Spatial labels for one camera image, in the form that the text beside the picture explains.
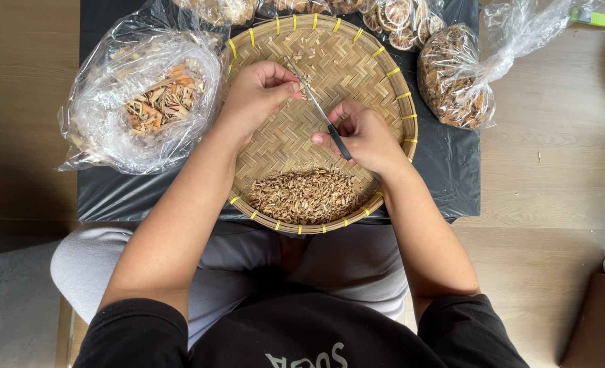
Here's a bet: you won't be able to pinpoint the large clear bag of herb strips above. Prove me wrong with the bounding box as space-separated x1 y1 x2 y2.
56 0 230 176

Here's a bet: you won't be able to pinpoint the clear bag of brown dried pieces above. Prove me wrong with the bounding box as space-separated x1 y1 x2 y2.
259 0 380 16

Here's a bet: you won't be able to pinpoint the brown cardboard box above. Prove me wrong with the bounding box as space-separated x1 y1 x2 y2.
559 272 605 368

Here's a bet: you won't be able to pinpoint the person's right hand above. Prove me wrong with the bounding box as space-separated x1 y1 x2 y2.
310 98 411 181

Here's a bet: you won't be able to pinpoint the person's black shirt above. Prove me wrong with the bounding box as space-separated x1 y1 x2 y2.
72 280 531 368

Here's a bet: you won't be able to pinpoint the tied clear bag of dried chunks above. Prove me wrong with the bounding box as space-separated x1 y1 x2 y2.
417 0 605 132

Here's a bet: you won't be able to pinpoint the round woven bamboo tray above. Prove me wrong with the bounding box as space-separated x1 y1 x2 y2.
223 14 419 235

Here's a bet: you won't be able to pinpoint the person's grey trousers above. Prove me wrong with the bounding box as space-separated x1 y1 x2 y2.
50 222 410 349

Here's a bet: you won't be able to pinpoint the clear bag of pale dried pieces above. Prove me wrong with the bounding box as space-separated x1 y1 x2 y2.
172 0 260 27

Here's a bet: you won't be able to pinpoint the pile of cut herb bits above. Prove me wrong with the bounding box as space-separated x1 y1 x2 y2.
246 166 368 226

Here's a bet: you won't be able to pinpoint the grey floor mat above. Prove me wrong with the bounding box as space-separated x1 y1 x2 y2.
0 239 64 368

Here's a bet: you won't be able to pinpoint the person's left hand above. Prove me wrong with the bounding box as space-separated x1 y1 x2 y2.
214 60 304 152

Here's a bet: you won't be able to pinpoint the green-handled tool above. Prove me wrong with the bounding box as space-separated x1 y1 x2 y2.
570 7 605 30

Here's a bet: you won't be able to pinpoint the black plastic sheet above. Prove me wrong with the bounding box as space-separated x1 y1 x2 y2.
76 0 482 224

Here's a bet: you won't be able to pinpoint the scattered loose herb chips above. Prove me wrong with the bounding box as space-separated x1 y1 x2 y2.
288 45 323 66

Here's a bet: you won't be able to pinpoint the black-handled steel scissors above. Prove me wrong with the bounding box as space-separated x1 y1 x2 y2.
285 56 353 162

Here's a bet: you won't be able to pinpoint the clear bag of dried citrus slices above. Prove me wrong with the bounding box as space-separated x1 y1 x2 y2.
361 0 447 52

